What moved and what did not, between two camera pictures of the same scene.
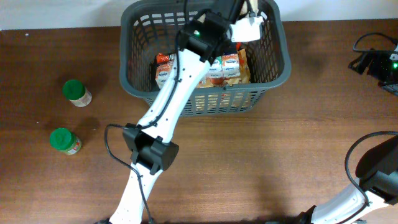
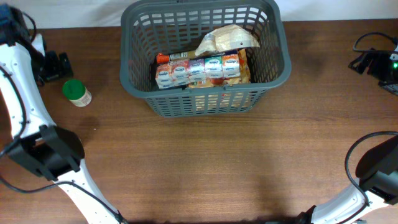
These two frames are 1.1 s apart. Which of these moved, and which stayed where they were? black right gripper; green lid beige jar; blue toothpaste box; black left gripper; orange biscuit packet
Moved: black left gripper
Stayed: blue toothpaste box; orange biscuit packet; black right gripper; green lid beige jar
